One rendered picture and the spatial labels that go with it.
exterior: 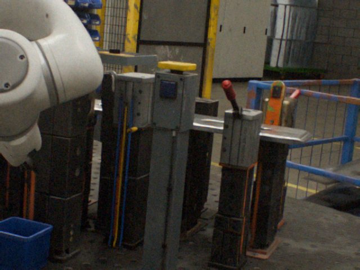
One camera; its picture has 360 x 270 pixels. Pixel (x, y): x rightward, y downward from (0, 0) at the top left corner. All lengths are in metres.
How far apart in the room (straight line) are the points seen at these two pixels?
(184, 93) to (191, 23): 3.89
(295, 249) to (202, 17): 3.73
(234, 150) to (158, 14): 3.50
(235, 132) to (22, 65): 0.80
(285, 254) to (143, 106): 0.51
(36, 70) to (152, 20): 4.15
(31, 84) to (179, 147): 0.65
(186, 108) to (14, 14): 0.55
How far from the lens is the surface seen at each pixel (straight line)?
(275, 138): 1.50
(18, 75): 0.68
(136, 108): 1.48
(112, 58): 1.28
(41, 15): 0.79
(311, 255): 1.67
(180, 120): 1.27
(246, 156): 1.41
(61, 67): 0.72
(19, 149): 0.85
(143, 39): 4.77
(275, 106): 1.72
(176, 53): 5.06
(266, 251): 1.61
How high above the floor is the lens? 1.25
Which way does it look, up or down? 10 degrees down
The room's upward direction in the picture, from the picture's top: 5 degrees clockwise
